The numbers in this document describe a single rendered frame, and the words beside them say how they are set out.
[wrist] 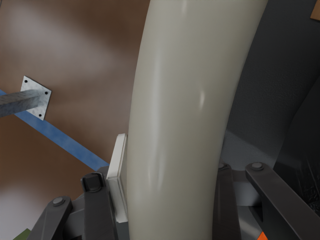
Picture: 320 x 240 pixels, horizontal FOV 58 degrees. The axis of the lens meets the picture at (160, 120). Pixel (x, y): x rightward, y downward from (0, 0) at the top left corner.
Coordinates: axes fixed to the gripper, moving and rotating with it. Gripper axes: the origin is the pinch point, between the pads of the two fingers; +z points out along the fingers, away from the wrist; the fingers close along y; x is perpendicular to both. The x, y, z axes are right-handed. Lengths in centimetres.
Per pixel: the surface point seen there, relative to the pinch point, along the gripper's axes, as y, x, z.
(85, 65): -34, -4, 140
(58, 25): -44, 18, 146
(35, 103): -70, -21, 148
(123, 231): -18, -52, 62
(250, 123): 41, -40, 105
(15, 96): -74, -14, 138
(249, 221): 35, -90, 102
